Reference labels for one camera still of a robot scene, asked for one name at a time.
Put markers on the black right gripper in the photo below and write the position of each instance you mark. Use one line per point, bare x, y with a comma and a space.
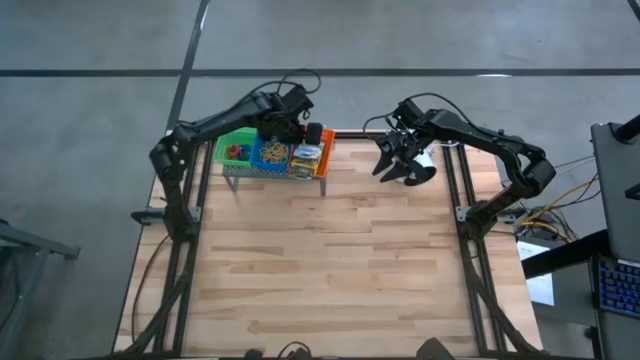
402, 145

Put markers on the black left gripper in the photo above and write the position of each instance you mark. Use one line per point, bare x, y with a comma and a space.
290, 130

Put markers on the crayon box with blue print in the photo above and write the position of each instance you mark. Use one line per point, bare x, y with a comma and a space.
308, 151

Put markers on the blue plastic basket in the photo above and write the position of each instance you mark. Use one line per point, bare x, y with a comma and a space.
256, 155

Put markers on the red plastic basket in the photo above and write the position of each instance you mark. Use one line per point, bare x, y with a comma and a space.
327, 150

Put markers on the green plastic basket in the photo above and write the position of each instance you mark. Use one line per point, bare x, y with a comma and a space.
222, 150

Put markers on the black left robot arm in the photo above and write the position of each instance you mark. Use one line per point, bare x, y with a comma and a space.
220, 120

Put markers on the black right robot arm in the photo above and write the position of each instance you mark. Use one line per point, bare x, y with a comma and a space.
480, 135

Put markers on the black desk bar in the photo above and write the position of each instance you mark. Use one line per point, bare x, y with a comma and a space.
565, 255

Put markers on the pile of yellow rubber bands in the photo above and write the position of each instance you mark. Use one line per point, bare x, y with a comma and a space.
274, 151

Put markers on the white spot lamp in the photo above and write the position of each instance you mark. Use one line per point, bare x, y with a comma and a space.
425, 167

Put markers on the grey perforated metal shelf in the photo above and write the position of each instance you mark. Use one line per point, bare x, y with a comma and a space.
260, 172

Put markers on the black cone-shaped object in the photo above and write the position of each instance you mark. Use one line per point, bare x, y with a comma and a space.
435, 350

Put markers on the white paper sheet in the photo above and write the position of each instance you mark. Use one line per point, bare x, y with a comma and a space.
542, 292

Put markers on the grey monitor panel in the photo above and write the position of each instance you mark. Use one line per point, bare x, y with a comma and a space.
617, 200

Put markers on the black pole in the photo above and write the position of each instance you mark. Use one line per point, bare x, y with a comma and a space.
629, 131

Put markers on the backlit keyboard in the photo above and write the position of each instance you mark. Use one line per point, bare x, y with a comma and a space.
620, 287

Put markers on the grey side table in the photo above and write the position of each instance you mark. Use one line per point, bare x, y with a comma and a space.
40, 241

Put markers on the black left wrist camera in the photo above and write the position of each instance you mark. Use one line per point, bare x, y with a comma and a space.
296, 100

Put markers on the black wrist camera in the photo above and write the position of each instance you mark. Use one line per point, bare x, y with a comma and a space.
409, 111
296, 100

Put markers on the black aluminium table frame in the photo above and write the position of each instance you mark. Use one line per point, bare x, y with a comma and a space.
350, 135

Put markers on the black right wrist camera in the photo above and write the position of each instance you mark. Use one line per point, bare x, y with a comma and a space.
409, 111

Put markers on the grey arm base bracket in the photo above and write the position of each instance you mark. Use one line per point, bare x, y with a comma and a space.
462, 214
147, 216

